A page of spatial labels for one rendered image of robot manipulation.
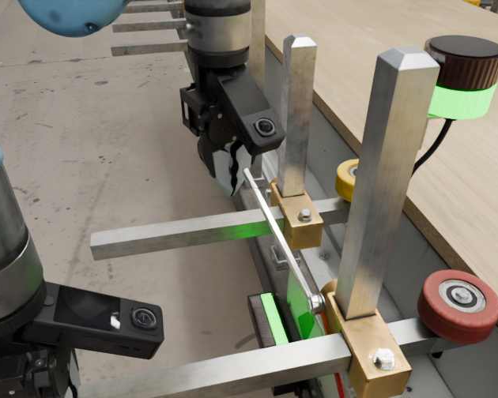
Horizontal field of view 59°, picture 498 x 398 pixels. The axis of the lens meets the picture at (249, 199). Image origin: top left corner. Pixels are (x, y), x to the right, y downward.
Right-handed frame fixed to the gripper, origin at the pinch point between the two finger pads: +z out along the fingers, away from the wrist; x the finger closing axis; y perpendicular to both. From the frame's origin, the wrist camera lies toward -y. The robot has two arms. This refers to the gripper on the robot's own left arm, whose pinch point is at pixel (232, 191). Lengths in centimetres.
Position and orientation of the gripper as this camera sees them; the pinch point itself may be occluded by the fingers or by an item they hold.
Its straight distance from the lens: 62.6
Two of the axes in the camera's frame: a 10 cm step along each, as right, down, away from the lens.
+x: -8.4, 3.3, -4.3
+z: 0.0, 8.0, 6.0
